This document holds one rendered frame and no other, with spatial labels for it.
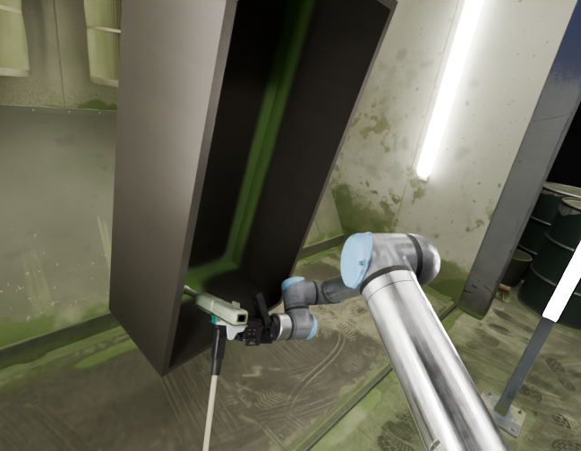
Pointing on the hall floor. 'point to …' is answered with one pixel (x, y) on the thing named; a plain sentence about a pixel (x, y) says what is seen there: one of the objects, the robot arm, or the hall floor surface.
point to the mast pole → (524, 365)
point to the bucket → (519, 261)
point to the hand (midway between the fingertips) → (218, 319)
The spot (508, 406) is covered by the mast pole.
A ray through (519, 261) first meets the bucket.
